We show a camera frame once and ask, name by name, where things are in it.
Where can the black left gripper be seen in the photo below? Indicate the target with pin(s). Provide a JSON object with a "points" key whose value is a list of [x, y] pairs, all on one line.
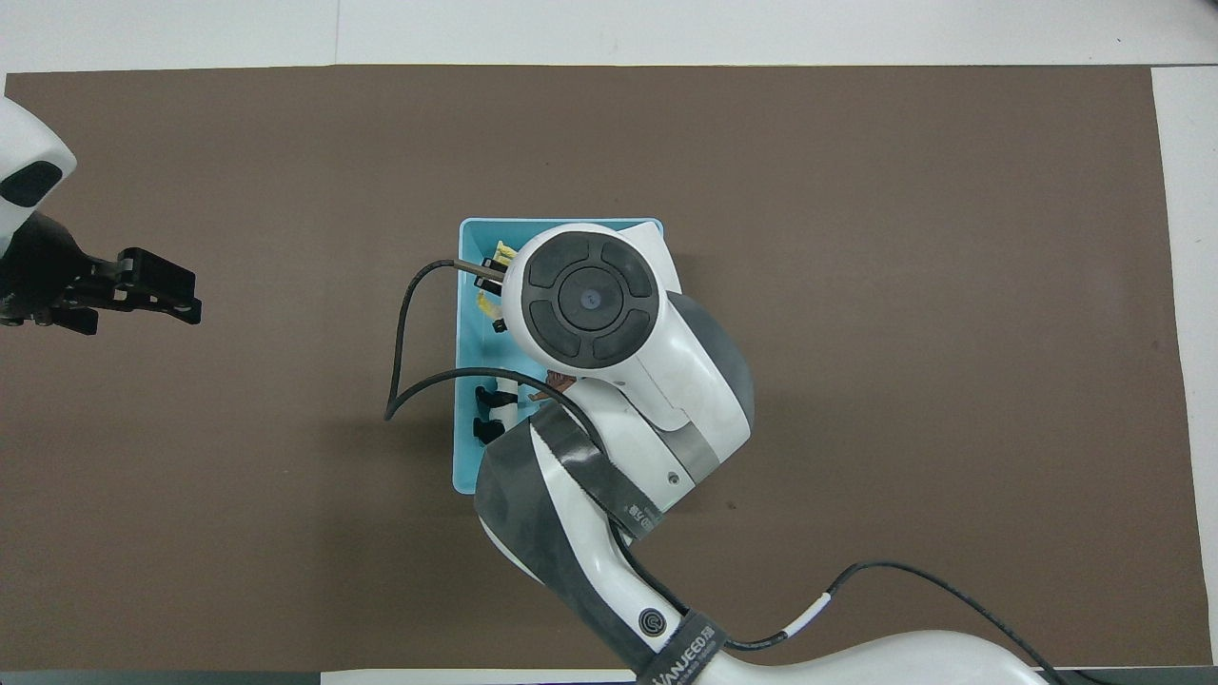
{"points": [[48, 276]]}

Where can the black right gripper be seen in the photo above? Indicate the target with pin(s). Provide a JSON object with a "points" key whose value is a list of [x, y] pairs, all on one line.
{"points": [[493, 273]]}

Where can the black white panda toy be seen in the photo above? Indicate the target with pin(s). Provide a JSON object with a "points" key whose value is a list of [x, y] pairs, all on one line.
{"points": [[506, 407]]}

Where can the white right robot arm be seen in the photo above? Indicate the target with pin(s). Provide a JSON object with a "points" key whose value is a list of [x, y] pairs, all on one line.
{"points": [[609, 400]]}

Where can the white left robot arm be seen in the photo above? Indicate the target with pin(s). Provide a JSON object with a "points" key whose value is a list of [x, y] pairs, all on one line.
{"points": [[24, 143]]}

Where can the blue plastic storage box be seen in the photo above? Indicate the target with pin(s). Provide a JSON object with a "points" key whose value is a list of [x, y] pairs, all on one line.
{"points": [[471, 342]]}

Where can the brown table mat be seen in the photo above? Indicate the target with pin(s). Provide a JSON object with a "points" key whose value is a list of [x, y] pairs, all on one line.
{"points": [[904, 285]]}

